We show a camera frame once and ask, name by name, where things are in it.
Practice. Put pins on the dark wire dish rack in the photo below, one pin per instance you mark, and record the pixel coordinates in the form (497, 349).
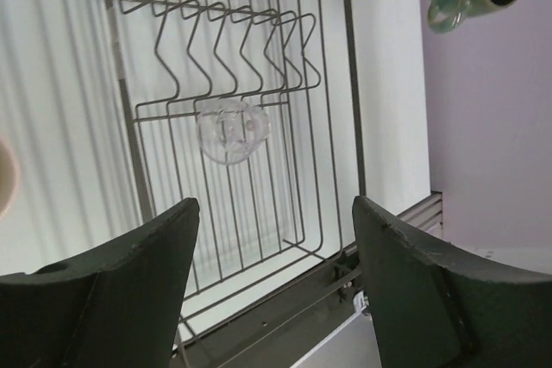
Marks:
(286, 208)

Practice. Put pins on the clear faceted glass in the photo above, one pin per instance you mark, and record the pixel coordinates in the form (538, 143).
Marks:
(230, 130)

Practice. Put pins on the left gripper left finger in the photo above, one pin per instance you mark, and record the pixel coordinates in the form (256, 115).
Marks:
(115, 305)

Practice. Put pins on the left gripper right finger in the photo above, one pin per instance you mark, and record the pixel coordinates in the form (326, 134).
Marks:
(436, 305)

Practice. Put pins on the aluminium frame rail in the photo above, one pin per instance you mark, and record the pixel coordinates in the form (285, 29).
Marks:
(426, 215)

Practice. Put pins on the pink ceramic mug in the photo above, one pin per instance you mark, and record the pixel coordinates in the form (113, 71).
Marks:
(10, 176)

